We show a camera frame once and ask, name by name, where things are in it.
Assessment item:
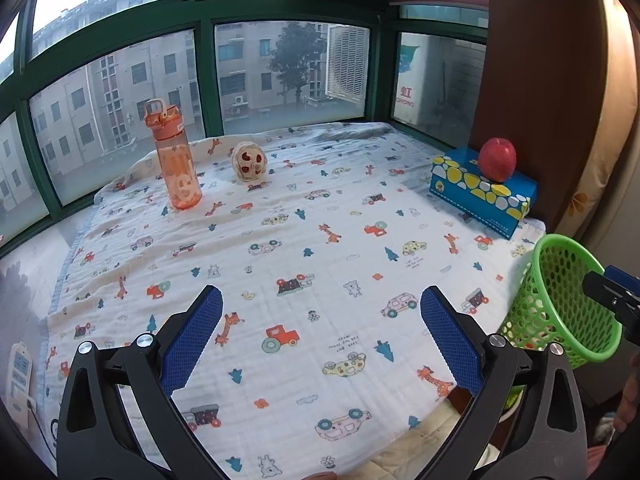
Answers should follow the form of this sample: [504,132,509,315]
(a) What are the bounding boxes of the orange water bottle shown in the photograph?
[144,99,203,212]

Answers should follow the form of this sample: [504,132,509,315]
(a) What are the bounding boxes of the red apple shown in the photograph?
[479,137,517,183]

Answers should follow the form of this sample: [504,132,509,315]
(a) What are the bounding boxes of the green plastic basket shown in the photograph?
[496,233,623,370]

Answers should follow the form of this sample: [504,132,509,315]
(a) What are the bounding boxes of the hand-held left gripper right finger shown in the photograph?
[415,286,588,480]

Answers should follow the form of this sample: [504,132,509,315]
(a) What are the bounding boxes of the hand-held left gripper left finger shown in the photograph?
[56,284,236,480]

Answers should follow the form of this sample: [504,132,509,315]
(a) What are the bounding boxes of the brown wooden cabinet panel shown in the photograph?
[470,0,608,236]

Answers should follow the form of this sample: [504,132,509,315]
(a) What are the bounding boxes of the beige floral curtain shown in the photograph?
[557,0,640,261]

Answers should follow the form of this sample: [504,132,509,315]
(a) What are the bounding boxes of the beige round toy red spots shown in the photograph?
[230,142,266,181]

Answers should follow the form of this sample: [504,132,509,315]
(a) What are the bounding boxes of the white power strip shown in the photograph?
[7,342,36,413]

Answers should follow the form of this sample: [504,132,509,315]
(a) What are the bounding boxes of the white outdoor air conditioner unit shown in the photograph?
[395,32,486,128]

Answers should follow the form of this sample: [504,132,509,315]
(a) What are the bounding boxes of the printed cartoon blanket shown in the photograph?
[44,121,548,480]

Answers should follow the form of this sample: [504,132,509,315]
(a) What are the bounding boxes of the white louvred vent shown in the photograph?
[326,24,371,102]

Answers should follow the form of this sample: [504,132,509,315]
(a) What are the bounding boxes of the blue patterned tissue box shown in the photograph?
[429,147,539,240]

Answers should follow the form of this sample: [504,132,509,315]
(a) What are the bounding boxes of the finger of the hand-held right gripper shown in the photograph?
[582,266,640,346]

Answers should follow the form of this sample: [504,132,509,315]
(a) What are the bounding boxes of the green window frame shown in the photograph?
[0,0,488,256]

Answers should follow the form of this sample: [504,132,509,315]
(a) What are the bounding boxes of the person's right hand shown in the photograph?
[614,372,640,435]

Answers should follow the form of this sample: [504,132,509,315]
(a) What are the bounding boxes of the beige quilt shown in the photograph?
[375,400,506,480]

